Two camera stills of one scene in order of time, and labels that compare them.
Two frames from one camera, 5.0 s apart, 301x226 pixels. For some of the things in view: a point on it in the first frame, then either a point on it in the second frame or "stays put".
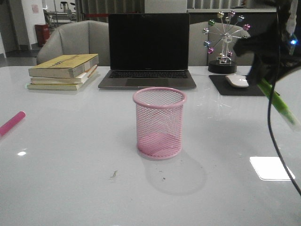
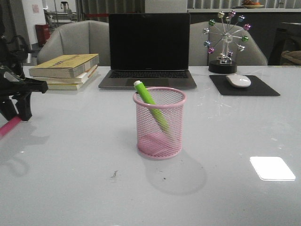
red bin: [43, 31] stays put
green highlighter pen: [279, 102] -> [146, 96]
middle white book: [78, 80] stays put
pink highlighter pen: [8, 125] stays put
